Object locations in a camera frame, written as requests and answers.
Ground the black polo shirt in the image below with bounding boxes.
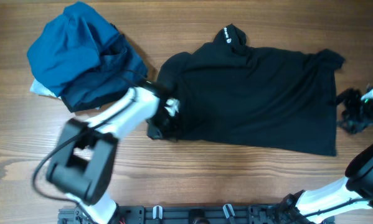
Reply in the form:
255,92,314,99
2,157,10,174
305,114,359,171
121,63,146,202
157,25,344,156

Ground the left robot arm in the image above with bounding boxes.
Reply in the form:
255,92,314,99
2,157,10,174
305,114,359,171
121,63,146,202
45,80,180,223

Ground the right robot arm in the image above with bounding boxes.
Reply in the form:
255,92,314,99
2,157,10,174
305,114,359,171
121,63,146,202
276,87,373,223

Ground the dark teal garment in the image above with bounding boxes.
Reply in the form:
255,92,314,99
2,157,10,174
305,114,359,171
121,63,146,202
61,35,148,113

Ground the bright blue shirt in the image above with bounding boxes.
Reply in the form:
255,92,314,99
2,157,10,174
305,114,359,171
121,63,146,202
27,1,120,96

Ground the light grey cloth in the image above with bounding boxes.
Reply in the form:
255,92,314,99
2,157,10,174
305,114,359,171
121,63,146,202
30,79,61,99

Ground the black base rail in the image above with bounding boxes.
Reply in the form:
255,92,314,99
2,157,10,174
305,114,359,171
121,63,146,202
57,203,299,224

